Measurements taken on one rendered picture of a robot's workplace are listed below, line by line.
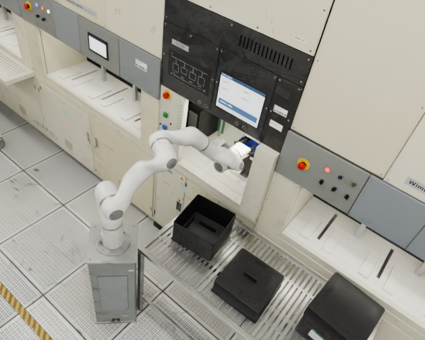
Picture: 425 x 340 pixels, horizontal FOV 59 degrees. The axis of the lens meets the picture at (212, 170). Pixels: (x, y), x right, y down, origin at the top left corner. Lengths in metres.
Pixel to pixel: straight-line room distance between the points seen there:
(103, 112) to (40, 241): 1.14
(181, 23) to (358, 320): 1.73
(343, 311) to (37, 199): 2.67
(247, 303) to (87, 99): 2.05
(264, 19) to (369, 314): 1.47
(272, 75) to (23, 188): 2.60
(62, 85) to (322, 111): 2.29
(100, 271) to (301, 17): 1.70
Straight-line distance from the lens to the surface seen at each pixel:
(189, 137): 1.88
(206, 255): 2.23
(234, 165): 2.09
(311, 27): 1.73
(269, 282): 2.15
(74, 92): 3.36
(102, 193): 2.01
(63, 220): 3.45
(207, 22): 2.03
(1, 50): 4.16
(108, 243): 2.24
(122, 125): 2.96
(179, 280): 2.18
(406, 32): 1.62
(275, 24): 1.80
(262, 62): 1.89
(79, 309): 2.99
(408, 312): 2.40
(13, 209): 3.63
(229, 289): 2.08
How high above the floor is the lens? 2.64
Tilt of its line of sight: 43 degrees down
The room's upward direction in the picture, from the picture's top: 11 degrees clockwise
